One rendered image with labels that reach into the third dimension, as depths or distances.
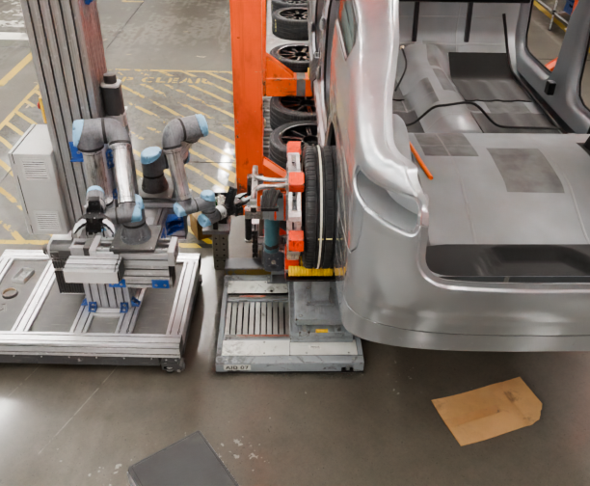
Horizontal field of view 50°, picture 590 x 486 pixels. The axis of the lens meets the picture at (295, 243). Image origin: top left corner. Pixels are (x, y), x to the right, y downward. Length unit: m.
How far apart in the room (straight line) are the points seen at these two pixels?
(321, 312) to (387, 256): 1.37
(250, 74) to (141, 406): 1.86
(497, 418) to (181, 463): 1.67
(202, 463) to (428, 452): 1.16
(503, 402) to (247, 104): 2.14
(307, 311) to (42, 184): 1.57
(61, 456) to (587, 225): 2.83
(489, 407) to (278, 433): 1.14
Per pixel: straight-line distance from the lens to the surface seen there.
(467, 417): 3.53
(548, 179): 3.56
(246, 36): 3.44
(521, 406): 3.67
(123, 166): 2.90
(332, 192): 3.06
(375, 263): 2.37
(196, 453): 2.86
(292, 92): 5.62
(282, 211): 3.31
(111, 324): 3.70
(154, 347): 3.50
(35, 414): 3.64
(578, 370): 4.01
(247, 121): 3.61
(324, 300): 3.71
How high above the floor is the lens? 2.63
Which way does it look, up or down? 35 degrees down
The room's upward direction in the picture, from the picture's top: 1 degrees clockwise
